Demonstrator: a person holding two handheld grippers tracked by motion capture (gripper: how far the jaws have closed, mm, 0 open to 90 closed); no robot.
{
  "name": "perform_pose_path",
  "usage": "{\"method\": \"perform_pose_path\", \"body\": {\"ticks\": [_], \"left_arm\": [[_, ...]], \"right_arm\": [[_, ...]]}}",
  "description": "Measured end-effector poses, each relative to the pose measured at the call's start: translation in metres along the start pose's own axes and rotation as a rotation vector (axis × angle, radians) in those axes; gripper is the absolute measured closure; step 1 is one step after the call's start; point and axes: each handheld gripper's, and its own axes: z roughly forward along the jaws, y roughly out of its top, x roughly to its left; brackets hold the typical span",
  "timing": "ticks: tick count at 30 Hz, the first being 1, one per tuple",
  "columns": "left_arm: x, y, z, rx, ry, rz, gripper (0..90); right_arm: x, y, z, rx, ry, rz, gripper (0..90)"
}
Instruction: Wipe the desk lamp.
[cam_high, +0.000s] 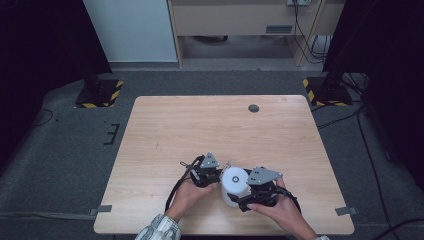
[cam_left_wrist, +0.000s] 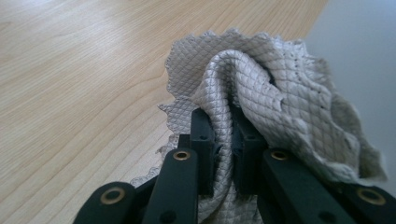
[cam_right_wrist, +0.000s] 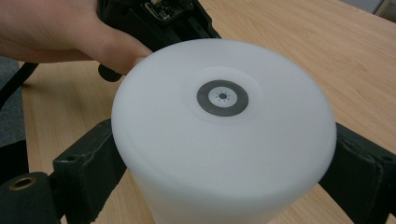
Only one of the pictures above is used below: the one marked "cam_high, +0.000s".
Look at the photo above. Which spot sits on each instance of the person's right hand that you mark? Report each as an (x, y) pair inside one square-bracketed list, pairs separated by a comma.
[(283, 211)]

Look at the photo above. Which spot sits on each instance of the wooden desk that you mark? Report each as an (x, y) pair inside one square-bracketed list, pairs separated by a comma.
[(233, 20)]

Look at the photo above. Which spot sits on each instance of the white cabinet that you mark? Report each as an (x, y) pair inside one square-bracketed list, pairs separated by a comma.
[(133, 30)]

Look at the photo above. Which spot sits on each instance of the grey round table cap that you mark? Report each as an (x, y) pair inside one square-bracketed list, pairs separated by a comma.
[(253, 108)]

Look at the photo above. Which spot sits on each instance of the white cylindrical container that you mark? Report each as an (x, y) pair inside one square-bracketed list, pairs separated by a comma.
[(235, 185)]

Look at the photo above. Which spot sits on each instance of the person's left hand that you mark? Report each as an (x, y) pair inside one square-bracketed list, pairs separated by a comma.
[(186, 196)]

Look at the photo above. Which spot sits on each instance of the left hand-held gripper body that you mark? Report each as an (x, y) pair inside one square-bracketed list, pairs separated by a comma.
[(208, 161)]

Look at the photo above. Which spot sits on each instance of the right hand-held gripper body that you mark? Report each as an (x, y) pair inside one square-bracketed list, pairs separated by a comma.
[(263, 176)]

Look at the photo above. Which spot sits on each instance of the grey tape piece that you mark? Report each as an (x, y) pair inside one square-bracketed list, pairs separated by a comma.
[(346, 211), (101, 209)]

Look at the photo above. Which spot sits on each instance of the white power strip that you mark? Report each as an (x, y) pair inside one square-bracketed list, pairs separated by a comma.
[(297, 2)]

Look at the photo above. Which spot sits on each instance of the dark curtain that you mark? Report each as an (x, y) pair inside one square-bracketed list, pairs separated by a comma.
[(393, 50), (40, 40)]

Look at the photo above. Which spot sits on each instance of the black stand with striped base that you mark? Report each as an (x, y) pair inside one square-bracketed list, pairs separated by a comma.
[(100, 93), (328, 90)]

